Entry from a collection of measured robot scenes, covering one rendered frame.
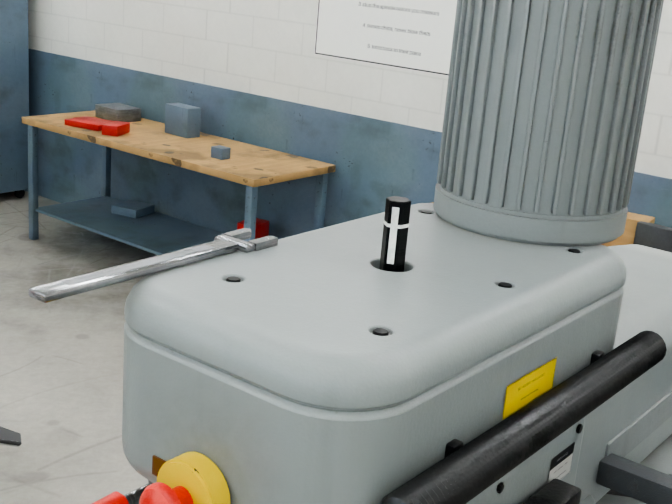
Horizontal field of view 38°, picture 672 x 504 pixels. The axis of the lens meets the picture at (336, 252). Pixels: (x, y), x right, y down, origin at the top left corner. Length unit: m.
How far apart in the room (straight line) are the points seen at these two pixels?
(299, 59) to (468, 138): 5.43
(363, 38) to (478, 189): 5.11
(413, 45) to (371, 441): 5.25
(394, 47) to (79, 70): 2.96
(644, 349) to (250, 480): 0.45
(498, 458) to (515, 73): 0.38
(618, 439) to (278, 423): 0.58
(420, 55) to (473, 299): 5.07
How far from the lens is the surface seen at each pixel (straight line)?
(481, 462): 0.73
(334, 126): 6.22
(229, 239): 0.86
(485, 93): 0.96
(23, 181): 8.46
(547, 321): 0.84
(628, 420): 1.20
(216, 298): 0.74
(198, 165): 5.90
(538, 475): 0.96
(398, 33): 5.92
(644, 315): 1.24
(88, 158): 8.02
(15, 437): 1.51
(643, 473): 1.14
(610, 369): 0.93
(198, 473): 0.72
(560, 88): 0.94
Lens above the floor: 2.14
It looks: 17 degrees down
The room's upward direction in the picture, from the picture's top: 5 degrees clockwise
